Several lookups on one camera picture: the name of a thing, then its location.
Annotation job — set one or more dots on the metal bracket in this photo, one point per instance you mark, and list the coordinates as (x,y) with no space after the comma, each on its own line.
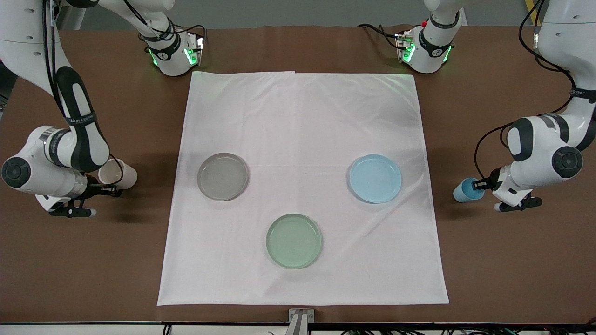
(301,318)

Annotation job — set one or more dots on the gray plate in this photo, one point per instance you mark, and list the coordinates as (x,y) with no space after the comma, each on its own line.
(222,177)

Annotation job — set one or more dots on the green plate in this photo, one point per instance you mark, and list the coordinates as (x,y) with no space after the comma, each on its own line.
(294,241)

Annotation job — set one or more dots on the blue plate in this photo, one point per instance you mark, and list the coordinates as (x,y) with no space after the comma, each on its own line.
(375,179)

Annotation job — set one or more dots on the table edge rail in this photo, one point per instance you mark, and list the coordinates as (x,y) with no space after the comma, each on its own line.
(93,328)

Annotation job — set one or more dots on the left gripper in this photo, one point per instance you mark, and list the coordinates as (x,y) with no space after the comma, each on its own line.
(490,181)

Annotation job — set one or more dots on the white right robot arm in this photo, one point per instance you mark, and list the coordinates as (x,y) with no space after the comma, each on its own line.
(28,46)

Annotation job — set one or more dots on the aluminium frame profile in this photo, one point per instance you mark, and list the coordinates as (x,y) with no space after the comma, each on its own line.
(58,14)

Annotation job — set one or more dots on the white table cloth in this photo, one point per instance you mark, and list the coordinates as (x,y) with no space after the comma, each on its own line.
(302,130)

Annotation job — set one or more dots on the blue cup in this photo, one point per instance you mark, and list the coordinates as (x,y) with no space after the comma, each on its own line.
(463,191)

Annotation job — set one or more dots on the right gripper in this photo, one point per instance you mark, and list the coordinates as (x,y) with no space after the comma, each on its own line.
(95,190)

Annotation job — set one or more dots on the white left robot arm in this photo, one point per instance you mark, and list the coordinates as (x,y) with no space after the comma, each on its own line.
(563,42)

